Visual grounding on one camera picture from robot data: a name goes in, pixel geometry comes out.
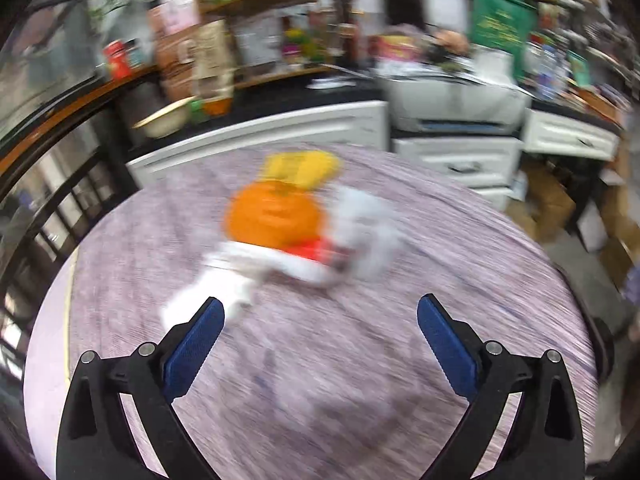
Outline pink box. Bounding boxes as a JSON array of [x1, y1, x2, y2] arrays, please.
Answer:
[[160, 0, 201, 36]]

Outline white printer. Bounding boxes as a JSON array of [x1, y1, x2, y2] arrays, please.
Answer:
[[382, 72, 531, 136]]

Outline yellow snack packet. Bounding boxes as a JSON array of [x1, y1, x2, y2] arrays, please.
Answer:
[[262, 150, 343, 192]]

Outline orange plastic wrapper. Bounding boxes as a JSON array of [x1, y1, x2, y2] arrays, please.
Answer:
[[224, 180, 325, 252]]

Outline brown paper bag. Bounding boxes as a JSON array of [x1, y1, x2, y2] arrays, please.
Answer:
[[192, 20, 236, 101]]

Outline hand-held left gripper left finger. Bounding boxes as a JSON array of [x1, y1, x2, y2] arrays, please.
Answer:
[[56, 296, 226, 480]]

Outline red can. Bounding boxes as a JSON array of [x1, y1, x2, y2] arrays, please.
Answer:
[[103, 40, 130, 80]]

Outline brown cardboard box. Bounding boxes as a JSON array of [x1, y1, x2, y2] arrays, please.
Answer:
[[520, 162, 576, 241]]

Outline wide white drawer without handle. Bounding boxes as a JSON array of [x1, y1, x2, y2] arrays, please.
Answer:
[[127, 100, 391, 181]]

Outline wide white drawer black handle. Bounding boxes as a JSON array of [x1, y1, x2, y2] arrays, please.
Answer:
[[522, 109, 621, 161]]

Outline white and red toy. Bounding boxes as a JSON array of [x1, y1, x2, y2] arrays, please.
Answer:
[[160, 240, 331, 331]]

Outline clear water bottle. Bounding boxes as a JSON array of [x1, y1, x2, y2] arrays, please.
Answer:
[[540, 45, 559, 101]]

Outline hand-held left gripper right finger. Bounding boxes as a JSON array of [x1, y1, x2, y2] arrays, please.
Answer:
[[416, 293, 586, 480]]

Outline red and white wrapper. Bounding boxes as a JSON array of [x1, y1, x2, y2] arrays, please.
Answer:
[[295, 237, 351, 273]]

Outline green box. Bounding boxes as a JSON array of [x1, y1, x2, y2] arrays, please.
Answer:
[[470, 0, 538, 81]]

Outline large white drawer black handle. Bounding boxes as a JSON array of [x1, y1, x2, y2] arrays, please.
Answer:
[[392, 136, 523, 188]]

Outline black metal railing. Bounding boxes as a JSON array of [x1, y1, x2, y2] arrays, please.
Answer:
[[0, 105, 141, 341]]

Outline cream bowl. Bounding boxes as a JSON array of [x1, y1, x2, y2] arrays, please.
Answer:
[[132, 97, 196, 138]]

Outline white tissue wad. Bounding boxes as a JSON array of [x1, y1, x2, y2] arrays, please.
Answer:
[[327, 185, 401, 282]]

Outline wooden ledge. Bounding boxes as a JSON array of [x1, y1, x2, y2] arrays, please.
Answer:
[[0, 62, 166, 171]]

